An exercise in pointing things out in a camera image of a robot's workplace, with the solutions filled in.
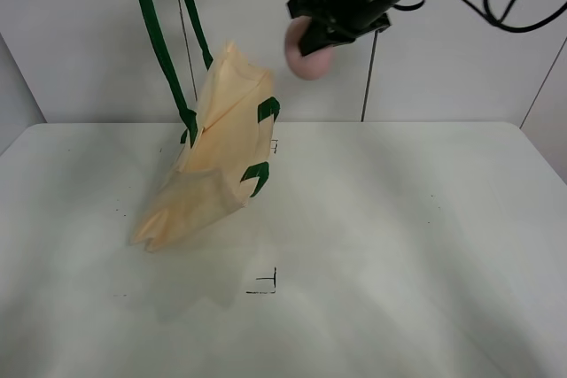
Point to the cream linen bag green handles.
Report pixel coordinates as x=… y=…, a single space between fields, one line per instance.
x=226 y=142

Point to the pink peach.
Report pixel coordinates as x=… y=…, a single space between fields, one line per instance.
x=311 y=67

